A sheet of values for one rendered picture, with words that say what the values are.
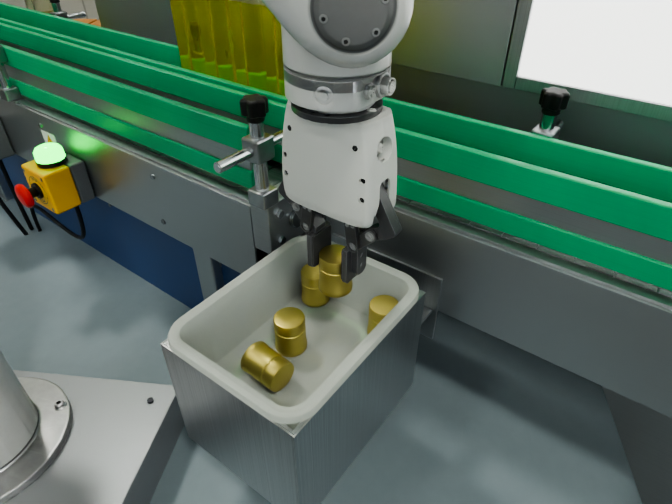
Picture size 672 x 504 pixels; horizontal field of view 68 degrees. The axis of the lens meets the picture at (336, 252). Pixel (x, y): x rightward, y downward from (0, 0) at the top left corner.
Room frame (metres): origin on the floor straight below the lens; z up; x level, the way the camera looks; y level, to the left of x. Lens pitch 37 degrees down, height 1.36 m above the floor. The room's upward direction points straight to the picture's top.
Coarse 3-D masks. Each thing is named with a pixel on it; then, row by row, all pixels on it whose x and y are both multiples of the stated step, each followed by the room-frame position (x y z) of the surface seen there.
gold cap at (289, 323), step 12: (276, 312) 0.39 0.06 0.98; (288, 312) 0.39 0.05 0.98; (300, 312) 0.39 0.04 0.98; (276, 324) 0.37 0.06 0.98; (288, 324) 0.37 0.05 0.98; (300, 324) 0.37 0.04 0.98; (276, 336) 0.38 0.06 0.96; (288, 336) 0.37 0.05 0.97; (300, 336) 0.37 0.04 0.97; (276, 348) 0.38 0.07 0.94; (288, 348) 0.37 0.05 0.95; (300, 348) 0.37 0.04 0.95
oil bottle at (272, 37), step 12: (264, 12) 0.65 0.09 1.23; (264, 24) 0.65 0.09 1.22; (276, 24) 0.64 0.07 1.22; (264, 36) 0.66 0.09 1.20; (276, 36) 0.64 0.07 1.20; (264, 48) 0.66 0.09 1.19; (276, 48) 0.64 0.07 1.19; (276, 60) 0.65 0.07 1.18; (276, 72) 0.65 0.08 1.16; (276, 84) 0.65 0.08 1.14
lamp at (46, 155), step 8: (48, 144) 0.73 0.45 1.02; (56, 144) 0.73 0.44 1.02; (40, 152) 0.71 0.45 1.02; (48, 152) 0.71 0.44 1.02; (56, 152) 0.72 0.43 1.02; (64, 152) 0.73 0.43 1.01; (40, 160) 0.70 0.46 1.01; (48, 160) 0.71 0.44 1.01; (56, 160) 0.71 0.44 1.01; (64, 160) 0.72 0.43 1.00; (48, 168) 0.70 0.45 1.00
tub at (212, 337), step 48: (240, 288) 0.41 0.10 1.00; (288, 288) 0.46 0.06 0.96; (384, 288) 0.43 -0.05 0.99; (192, 336) 0.35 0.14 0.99; (240, 336) 0.39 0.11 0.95; (336, 336) 0.40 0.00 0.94; (384, 336) 0.34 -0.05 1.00; (240, 384) 0.28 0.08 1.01; (288, 384) 0.33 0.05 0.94; (336, 384) 0.28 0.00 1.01
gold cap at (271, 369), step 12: (252, 348) 0.35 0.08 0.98; (264, 348) 0.35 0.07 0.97; (252, 360) 0.34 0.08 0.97; (264, 360) 0.33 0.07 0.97; (276, 360) 0.33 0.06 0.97; (288, 360) 0.34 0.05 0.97; (252, 372) 0.33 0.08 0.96; (264, 372) 0.32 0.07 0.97; (276, 372) 0.32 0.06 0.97; (288, 372) 0.33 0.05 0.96; (264, 384) 0.32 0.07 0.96; (276, 384) 0.32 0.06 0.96
